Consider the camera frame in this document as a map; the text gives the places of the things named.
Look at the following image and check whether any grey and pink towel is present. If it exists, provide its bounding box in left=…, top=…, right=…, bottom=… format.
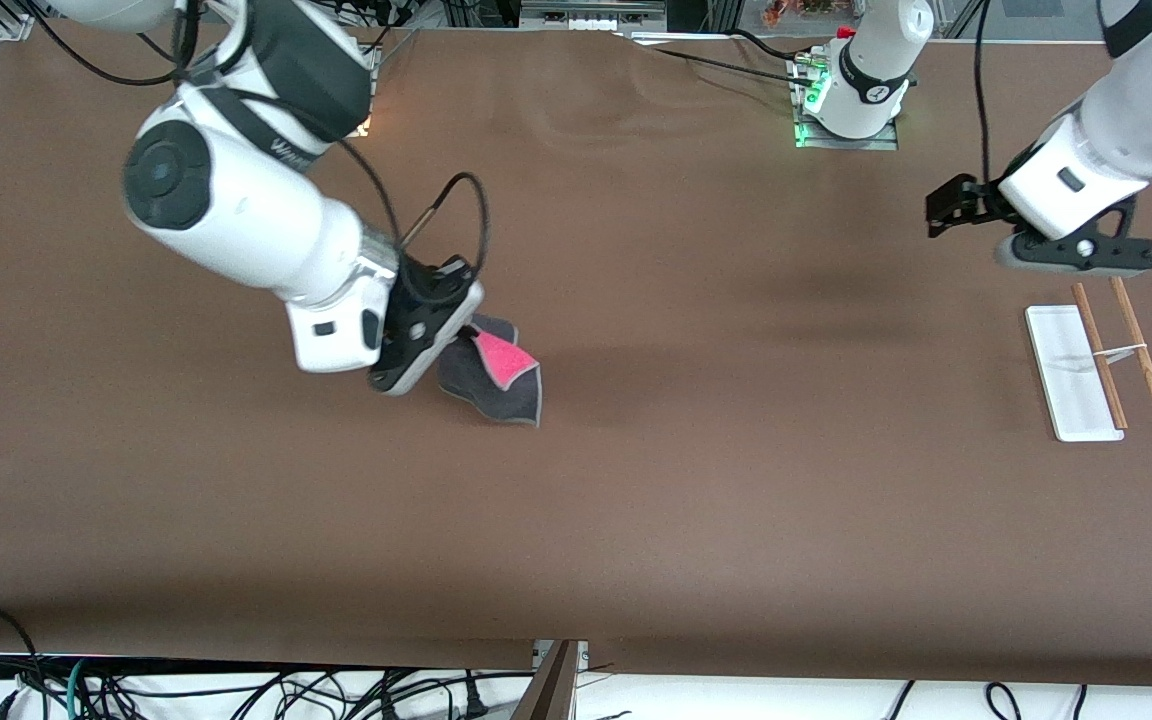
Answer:
left=436, top=313, right=543, bottom=428

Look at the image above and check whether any white rack with wooden rods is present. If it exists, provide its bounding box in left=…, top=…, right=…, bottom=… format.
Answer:
left=1024, top=277, right=1152, bottom=443

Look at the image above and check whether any brown wooden beam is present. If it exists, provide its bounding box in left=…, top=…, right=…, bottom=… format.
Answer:
left=509, top=640, right=582, bottom=720

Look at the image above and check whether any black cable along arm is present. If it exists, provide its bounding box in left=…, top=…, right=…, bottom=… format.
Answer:
left=974, top=0, right=995, bottom=186

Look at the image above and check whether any black looped camera cable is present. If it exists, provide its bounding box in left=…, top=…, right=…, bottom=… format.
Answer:
left=331, top=135, right=492, bottom=301

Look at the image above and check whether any black cable on table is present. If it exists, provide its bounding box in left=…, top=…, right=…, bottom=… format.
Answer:
left=626, top=35, right=817, bottom=87
left=731, top=28, right=817, bottom=63

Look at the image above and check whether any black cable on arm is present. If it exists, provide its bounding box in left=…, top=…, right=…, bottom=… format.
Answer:
left=26, top=0, right=187, bottom=86

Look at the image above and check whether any black cable with plug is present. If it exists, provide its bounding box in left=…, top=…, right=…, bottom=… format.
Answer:
left=454, top=674, right=493, bottom=720

